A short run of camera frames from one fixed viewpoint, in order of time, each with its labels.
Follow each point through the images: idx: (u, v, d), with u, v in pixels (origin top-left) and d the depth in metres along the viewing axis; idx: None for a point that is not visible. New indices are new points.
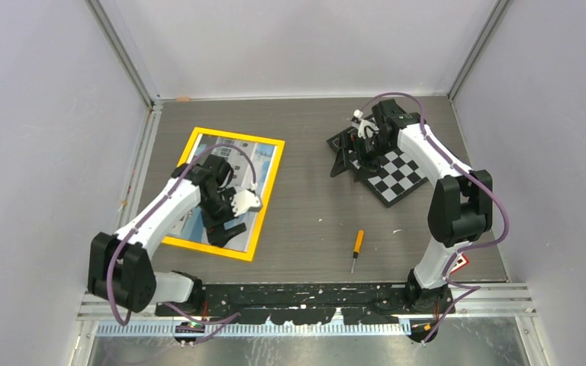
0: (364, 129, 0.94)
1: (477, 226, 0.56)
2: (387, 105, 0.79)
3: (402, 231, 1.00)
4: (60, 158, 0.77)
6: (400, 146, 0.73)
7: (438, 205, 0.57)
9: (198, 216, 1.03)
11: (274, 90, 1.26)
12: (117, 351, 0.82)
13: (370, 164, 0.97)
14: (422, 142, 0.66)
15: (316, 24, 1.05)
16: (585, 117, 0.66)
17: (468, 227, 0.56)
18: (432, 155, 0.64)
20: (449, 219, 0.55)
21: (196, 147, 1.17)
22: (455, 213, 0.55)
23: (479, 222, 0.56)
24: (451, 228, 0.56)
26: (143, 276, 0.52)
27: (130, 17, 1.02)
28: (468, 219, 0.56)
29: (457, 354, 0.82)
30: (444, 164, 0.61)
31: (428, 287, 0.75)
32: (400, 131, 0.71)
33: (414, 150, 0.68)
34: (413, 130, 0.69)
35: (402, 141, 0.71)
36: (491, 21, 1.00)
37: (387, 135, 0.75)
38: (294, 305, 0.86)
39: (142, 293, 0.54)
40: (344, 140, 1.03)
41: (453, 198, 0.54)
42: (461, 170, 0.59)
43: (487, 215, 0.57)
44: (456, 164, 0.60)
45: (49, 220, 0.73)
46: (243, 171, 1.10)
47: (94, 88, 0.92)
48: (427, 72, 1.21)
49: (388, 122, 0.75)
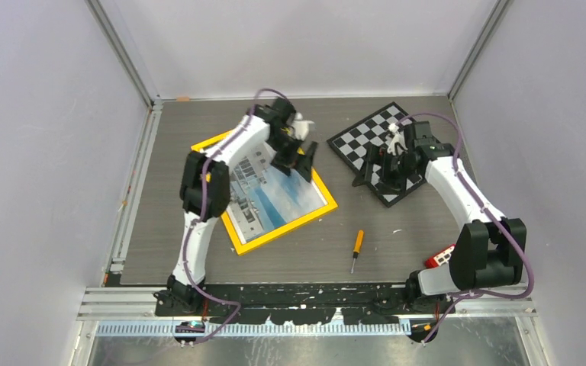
0: (394, 144, 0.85)
1: (503, 279, 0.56)
2: (420, 128, 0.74)
3: (403, 231, 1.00)
4: (60, 158, 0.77)
6: (427, 178, 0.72)
7: (463, 253, 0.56)
9: (265, 203, 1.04)
11: (274, 89, 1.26)
12: (117, 351, 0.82)
13: (393, 182, 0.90)
14: (452, 178, 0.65)
15: (316, 23, 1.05)
16: (585, 116, 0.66)
17: (491, 280, 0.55)
18: (462, 194, 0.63)
20: (473, 268, 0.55)
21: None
22: (480, 262, 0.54)
23: (506, 274, 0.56)
24: (474, 277, 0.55)
26: (224, 188, 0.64)
27: (130, 18, 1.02)
28: (493, 269, 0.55)
29: (457, 354, 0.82)
30: (474, 207, 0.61)
31: (427, 295, 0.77)
32: (429, 164, 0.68)
33: (443, 186, 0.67)
34: (444, 163, 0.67)
35: (429, 172, 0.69)
36: (491, 21, 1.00)
37: (414, 163, 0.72)
38: (294, 306, 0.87)
39: (220, 204, 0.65)
40: (371, 154, 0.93)
41: (480, 249, 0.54)
42: (491, 216, 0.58)
43: (515, 268, 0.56)
44: (487, 208, 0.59)
45: (49, 219, 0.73)
46: (267, 153, 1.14)
47: (94, 88, 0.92)
48: (428, 72, 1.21)
49: (418, 151, 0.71)
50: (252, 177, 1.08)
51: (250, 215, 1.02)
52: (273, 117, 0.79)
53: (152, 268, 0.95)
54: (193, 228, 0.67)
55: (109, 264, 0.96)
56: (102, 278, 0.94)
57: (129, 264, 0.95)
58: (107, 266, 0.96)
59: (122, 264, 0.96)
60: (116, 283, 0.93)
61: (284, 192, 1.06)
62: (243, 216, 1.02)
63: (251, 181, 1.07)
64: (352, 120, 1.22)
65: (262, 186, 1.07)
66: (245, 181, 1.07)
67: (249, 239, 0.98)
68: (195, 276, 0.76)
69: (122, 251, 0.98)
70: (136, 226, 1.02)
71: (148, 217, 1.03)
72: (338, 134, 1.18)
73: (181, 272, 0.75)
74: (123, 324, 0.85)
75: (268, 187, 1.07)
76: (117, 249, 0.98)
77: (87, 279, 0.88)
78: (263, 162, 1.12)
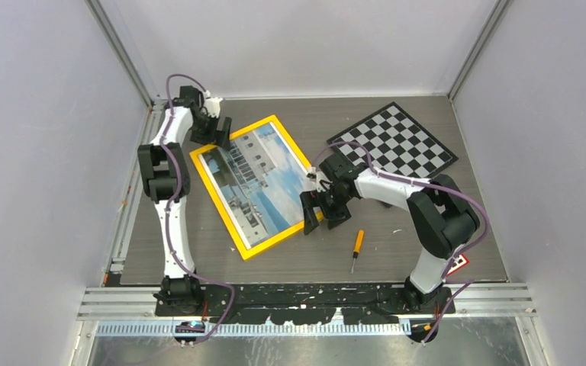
0: (320, 182, 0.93)
1: (467, 227, 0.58)
2: (333, 160, 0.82)
3: (402, 231, 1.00)
4: (61, 158, 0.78)
6: (363, 195, 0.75)
7: (423, 224, 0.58)
9: (268, 207, 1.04)
11: (274, 89, 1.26)
12: (117, 352, 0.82)
13: (336, 213, 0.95)
14: (378, 180, 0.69)
15: (316, 24, 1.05)
16: (585, 117, 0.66)
17: (460, 232, 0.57)
18: (391, 185, 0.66)
20: (440, 232, 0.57)
21: (207, 164, 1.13)
22: (440, 221, 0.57)
23: (467, 220, 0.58)
24: (446, 238, 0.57)
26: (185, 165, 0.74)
27: (130, 17, 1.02)
28: (455, 223, 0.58)
29: (457, 354, 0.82)
30: (405, 185, 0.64)
31: (428, 293, 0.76)
32: (356, 182, 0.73)
33: (376, 191, 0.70)
34: (365, 174, 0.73)
35: (362, 189, 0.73)
36: (492, 20, 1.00)
37: (346, 191, 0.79)
38: (294, 305, 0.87)
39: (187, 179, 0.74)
40: (304, 199, 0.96)
41: (432, 211, 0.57)
42: (422, 184, 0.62)
43: (468, 211, 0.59)
44: (415, 181, 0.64)
45: (49, 218, 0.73)
46: (267, 158, 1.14)
47: (94, 88, 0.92)
48: (428, 72, 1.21)
49: (343, 179, 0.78)
50: (252, 181, 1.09)
51: (253, 219, 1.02)
52: (188, 102, 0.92)
53: (153, 268, 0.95)
54: (169, 213, 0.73)
55: (109, 264, 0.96)
56: (102, 278, 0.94)
57: (129, 264, 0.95)
58: (107, 266, 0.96)
59: (122, 264, 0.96)
60: (116, 283, 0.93)
61: (286, 194, 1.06)
62: (246, 221, 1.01)
63: (252, 185, 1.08)
64: (352, 121, 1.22)
65: (263, 189, 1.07)
66: (246, 185, 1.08)
67: (254, 245, 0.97)
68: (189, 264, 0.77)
69: (122, 251, 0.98)
70: (136, 226, 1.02)
71: (147, 217, 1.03)
72: (338, 134, 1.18)
73: (172, 265, 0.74)
74: (123, 324, 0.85)
75: (270, 190, 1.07)
76: (117, 249, 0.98)
77: (87, 279, 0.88)
78: (263, 165, 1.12)
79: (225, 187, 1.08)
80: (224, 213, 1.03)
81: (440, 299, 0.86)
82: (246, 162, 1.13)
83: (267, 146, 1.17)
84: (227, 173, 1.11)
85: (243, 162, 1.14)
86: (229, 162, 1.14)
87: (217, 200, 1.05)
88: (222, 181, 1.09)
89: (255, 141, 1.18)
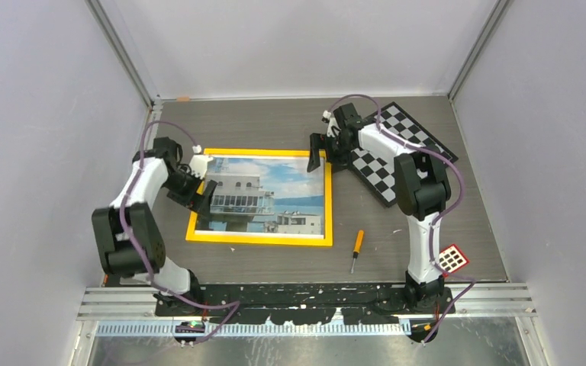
0: (332, 127, 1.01)
1: (437, 195, 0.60)
2: (346, 110, 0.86)
3: (402, 231, 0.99)
4: (60, 158, 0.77)
6: (362, 146, 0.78)
7: (400, 181, 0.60)
9: (297, 203, 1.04)
11: (274, 89, 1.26)
12: (117, 352, 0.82)
13: (339, 159, 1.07)
14: (378, 136, 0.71)
15: (316, 24, 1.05)
16: (584, 117, 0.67)
17: (431, 198, 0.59)
18: (387, 143, 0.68)
20: (413, 191, 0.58)
21: (210, 229, 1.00)
22: (416, 184, 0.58)
23: (439, 190, 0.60)
24: (416, 200, 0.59)
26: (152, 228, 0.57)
27: (131, 18, 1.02)
28: (429, 189, 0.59)
29: (457, 354, 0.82)
30: (397, 147, 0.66)
31: (425, 280, 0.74)
32: (359, 133, 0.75)
33: (374, 144, 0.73)
34: (370, 127, 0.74)
35: (362, 140, 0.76)
36: (492, 20, 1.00)
37: (349, 139, 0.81)
38: (294, 305, 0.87)
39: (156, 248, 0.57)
40: (315, 141, 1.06)
41: (410, 171, 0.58)
42: (413, 148, 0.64)
43: (444, 182, 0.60)
44: (407, 144, 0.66)
45: (49, 219, 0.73)
46: (239, 178, 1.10)
47: (94, 88, 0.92)
48: (428, 72, 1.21)
49: (349, 127, 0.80)
50: (261, 200, 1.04)
51: (299, 219, 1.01)
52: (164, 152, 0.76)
53: None
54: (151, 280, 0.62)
55: None
56: (102, 278, 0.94)
57: None
58: None
59: None
60: (116, 283, 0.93)
61: (293, 183, 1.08)
62: (296, 226, 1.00)
63: (264, 204, 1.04)
64: None
65: (275, 197, 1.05)
66: (261, 207, 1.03)
67: (323, 231, 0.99)
68: (181, 285, 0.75)
69: None
70: None
71: None
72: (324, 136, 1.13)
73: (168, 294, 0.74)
74: (124, 324, 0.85)
75: (279, 191, 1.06)
76: None
77: (87, 279, 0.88)
78: (249, 184, 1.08)
79: (250, 226, 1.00)
80: (275, 239, 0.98)
81: (440, 299, 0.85)
82: (239, 195, 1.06)
83: (231, 172, 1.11)
84: (236, 216, 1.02)
85: (236, 198, 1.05)
86: (225, 213, 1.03)
87: (258, 239, 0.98)
88: (239, 226, 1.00)
89: (221, 178, 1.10)
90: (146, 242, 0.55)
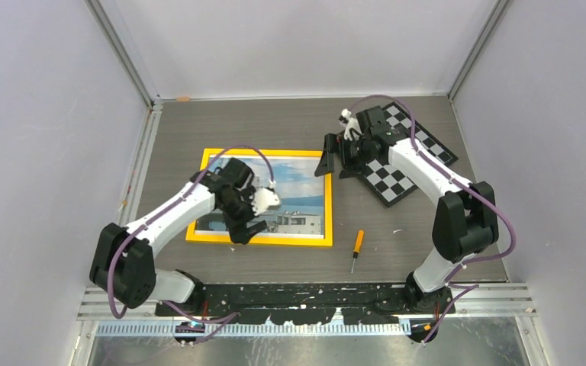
0: (349, 130, 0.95)
1: (483, 239, 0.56)
2: (374, 116, 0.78)
3: (402, 231, 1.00)
4: (60, 158, 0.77)
6: (391, 162, 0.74)
7: (442, 223, 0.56)
9: (297, 203, 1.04)
11: (274, 89, 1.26)
12: (117, 352, 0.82)
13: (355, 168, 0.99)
14: (415, 158, 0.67)
15: (316, 24, 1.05)
16: (585, 117, 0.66)
17: (474, 244, 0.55)
18: (428, 171, 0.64)
20: (457, 238, 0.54)
21: (208, 229, 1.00)
22: (462, 229, 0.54)
23: (486, 234, 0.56)
24: (460, 245, 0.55)
26: (144, 274, 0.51)
27: (131, 18, 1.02)
28: (474, 233, 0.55)
29: (457, 354, 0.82)
30: (442, 180, 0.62)
31: (429, 291, 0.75)
32: (391, 149, 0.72)
33: (408, 166, 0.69)
34: (404, 146, 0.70)
35: (394, 158, 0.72)
36: (492, 20, 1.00)
37: (377, 152, 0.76)
38: (294, 305, 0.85)
39: (138, 290, 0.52)
40: (330, 142, 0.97)
41: (457, 216, 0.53)
42: (459, 184, 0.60)
43: (492, 227, 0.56)
44: (454, 178, 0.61)
45: (49, 218, 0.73)
46: None
47: (94, 88, 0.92)
48: (428, 72, 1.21)
49: (377, 139, 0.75)
50: None
51: (300, 219, 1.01)
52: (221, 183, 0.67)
53: None
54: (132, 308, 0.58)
55: None
56: None
57: None
58: None
59: None
60: None
61: (293, 182, 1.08)
62: (296, 226, 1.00)
63: None
64: None
65: None
66: None
67: (324, 231, 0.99)
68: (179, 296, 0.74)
69: None
70: None
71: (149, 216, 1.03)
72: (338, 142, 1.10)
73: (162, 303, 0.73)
74: (124, 324, 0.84)
75: (279, 191, 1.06)
76: None
77: (87, 279, 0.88)
78: None
79: None
80: (276, 239, 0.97)
81: (440, 299, 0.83)
82: None
83: None
84: None
85: None
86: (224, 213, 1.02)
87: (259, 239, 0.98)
88: None
89: None
90: (128, 283, 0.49)
